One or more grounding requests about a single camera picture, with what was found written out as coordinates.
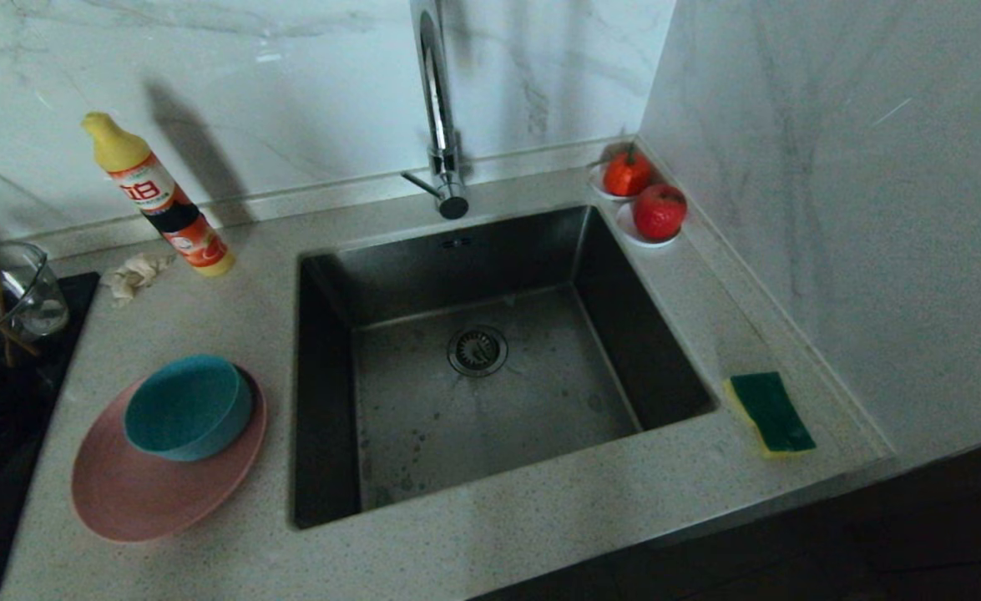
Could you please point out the orange detergent bottle yellow cap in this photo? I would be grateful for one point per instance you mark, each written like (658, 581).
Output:
(164, 209)

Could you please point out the stainless steel sink basin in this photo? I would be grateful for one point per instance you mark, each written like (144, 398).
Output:
(498, 417)

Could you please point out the chrome faucet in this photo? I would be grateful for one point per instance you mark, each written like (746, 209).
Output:
(437, 108)

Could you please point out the green and yellow sponge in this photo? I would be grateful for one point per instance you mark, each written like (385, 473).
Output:
(772, 411)

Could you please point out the round metal drain strainer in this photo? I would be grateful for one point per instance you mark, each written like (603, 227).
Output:
(477, 351)

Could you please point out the orange-red tomato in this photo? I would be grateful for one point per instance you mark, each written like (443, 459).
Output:
(627, 174)

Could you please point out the red apple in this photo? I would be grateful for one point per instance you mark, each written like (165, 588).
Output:
(659, 212)

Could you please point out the teal bowl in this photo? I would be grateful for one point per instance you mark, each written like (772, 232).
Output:
(185, 409)

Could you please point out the crumpled beige tissue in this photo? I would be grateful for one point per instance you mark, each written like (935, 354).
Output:
(131, 275)

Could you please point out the pink plate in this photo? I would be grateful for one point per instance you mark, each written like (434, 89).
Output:
(139, 501)

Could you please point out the clear glass measuring cup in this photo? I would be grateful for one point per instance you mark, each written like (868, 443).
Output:
(35, 300)

